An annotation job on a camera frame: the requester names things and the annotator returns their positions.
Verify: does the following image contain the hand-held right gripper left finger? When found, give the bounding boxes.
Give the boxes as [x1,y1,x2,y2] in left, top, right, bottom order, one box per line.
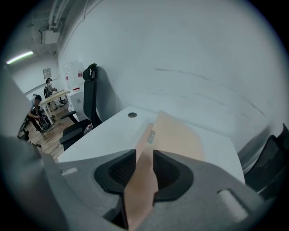
[42,148,138,231]

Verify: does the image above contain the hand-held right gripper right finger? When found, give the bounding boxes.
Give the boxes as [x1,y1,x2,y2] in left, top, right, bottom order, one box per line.
[135,148,272,231]

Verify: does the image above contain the tan cardboard piece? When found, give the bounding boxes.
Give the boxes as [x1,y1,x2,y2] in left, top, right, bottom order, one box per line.
[123,110,206,230]

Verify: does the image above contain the black backpack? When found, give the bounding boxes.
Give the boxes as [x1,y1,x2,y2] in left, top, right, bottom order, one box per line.
[39,114,52,131]

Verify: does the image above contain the black mesh office chair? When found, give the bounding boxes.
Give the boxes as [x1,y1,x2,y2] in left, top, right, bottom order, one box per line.
[244,123,289,200]
[59,63,103,151]

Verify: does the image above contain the white cabinet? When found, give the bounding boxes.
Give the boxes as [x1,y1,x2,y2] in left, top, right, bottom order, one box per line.
[67,89,86,123]

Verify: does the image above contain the rectangular wooden table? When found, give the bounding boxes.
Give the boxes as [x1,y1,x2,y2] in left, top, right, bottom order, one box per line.
[40,89,71,125]

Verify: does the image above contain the ceiling tube light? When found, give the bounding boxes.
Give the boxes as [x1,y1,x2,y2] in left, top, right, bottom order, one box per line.
[5,51,34,65]

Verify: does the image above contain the white ceiling junction box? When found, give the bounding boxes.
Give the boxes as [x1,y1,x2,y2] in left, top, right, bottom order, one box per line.
[41,28,62,45]

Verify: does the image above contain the white ceiling pipes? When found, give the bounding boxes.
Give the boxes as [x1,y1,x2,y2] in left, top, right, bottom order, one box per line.
[47,0,70,30]

